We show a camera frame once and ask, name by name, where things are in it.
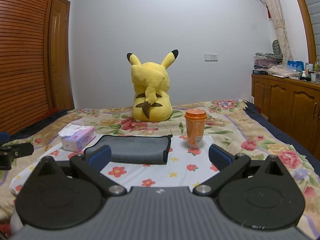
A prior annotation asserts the beige floral blanket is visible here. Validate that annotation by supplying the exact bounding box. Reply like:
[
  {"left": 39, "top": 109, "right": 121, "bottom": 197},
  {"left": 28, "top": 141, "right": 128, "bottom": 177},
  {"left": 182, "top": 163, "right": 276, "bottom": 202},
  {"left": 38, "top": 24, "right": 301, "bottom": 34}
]
[{"left": 0, "top": 99, "right": 320, "bottom": 240}]

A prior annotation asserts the beige cloth bundle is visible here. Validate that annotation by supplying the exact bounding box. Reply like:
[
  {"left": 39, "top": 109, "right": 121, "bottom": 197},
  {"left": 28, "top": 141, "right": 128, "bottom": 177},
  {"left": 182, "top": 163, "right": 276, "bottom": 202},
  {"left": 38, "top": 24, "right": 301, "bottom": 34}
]
[{"left": 267, "top": 65, "right": 301, "bottom": 78}]

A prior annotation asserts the wooden door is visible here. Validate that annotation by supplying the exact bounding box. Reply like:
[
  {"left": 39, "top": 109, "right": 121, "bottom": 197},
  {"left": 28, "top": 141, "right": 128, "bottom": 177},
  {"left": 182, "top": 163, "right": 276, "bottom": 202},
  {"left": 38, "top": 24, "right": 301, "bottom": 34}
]
[{"left": 48, "top": 0, "right": 75, "bottom": 111}]

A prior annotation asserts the orange lidded cup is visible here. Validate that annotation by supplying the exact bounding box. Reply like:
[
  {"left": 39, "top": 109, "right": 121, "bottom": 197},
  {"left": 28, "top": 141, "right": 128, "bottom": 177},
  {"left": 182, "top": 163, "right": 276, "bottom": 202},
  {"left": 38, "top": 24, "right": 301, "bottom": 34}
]
[{"left": 184, "top": 109, "right": 208, "bottom": 149}]

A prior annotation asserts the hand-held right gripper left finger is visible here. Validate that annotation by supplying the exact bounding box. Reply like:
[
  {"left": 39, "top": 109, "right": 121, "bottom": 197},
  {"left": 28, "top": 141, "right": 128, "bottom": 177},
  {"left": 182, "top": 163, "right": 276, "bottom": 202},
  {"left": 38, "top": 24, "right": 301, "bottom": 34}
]
[{"left": 33, "top": 144, "right": 127, "bottom": 197}]

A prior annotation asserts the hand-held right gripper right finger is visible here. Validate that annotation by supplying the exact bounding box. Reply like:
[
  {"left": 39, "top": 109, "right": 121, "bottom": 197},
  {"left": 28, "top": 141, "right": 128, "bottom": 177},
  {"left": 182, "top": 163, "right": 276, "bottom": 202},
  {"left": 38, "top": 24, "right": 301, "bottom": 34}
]
[{"left": 193, "top": 143, "right": 288, "bottom": 197}]

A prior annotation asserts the wooden window frame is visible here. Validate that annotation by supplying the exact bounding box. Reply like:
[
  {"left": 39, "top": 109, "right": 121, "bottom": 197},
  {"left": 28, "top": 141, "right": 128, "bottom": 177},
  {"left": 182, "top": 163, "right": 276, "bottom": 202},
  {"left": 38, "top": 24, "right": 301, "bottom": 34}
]
[{"left": 289, "top": 0, "right": 318, "bottom": 66}]

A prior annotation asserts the wooden louvered wardrobe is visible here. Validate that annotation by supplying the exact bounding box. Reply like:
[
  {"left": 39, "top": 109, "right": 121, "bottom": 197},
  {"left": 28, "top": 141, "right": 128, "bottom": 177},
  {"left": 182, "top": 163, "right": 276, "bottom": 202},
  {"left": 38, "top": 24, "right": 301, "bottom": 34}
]
[{"left": 0, "top": 0, "right": 60, "bottom": 137}]

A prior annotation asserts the clear drink bottle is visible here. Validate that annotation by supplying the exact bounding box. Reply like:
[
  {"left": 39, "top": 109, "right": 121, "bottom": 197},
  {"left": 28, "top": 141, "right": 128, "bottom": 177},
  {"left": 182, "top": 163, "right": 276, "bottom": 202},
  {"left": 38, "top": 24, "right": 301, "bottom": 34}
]
[{"left": 313, "top": 58, "right": 320, "bottom": 83}]

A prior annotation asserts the yellow plush toy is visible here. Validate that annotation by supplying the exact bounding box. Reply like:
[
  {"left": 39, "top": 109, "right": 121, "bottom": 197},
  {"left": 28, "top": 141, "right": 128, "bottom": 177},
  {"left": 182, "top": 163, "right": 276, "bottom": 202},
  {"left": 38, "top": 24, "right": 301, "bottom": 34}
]
[{"left": 126, "top": 49, "right": 179, "bottom": 123}]

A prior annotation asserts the grey patterned fan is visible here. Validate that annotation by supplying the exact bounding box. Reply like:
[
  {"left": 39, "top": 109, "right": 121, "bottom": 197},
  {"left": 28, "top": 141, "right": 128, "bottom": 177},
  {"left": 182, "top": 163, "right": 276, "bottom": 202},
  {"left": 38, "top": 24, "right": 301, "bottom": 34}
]
[{"left": 272, "top": 39, "right": 282, "bottom": 56}]

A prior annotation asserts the stack of folded cloths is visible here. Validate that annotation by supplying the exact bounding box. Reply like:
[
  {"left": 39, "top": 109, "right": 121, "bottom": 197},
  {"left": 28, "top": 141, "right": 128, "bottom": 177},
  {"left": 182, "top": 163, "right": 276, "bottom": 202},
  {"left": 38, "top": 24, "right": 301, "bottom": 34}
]
[{"left": 253, "top": 52, "right": 282, "bottom": 71}]

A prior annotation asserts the wooden cabinet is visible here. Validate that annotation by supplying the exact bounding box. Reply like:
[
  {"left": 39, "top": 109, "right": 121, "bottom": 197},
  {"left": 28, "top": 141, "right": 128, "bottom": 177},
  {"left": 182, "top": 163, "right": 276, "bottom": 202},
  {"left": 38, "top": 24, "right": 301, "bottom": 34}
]
[{"left": 251, "top": 73, "right": 320, "bottom": 153}]

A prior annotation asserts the grey window blind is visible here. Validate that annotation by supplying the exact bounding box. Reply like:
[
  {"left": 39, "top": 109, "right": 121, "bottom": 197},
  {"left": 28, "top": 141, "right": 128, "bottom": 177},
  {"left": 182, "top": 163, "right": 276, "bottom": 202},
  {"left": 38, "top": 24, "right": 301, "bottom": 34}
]
[{"left": 299, "top": 0, "right": 320, "bottom": 45}]

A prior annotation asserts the purple tissue box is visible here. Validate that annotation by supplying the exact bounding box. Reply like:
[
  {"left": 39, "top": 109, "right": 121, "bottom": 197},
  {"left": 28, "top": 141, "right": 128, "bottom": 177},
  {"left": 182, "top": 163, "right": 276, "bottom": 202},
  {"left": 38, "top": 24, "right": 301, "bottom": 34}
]
[{"left": 58, "top": 124, "right": 97, "bottom": 153}]

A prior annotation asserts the blue packet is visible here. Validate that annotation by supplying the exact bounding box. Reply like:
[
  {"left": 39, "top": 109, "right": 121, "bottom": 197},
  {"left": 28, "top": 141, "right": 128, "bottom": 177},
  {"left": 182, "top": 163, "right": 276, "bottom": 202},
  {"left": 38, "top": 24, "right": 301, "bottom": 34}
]
[{"left": 287, "top": 60, "right": 305, "bottom": 72}]

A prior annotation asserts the purple and grey towel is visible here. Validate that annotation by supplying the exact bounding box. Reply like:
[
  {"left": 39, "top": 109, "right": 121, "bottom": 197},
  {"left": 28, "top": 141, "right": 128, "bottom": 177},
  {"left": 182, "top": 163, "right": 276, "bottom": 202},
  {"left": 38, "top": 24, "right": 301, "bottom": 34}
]
[{"left": 84, "top": 134, "right": 174, "bottom": 165}]

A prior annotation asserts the white flower-print cloth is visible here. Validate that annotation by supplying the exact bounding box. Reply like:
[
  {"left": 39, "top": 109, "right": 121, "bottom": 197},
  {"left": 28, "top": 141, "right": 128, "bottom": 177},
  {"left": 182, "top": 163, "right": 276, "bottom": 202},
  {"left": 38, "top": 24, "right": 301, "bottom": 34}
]
[{"left": 10, "top": 132, "right": 227, "bottom": 196}]

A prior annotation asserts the cream curtain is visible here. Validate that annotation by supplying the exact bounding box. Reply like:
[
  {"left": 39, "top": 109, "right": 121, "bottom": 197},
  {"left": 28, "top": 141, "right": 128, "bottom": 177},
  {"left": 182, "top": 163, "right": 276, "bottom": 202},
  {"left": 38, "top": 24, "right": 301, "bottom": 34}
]
[{"left": 256, "top": 0, "right": 293, "bottom": 65}]

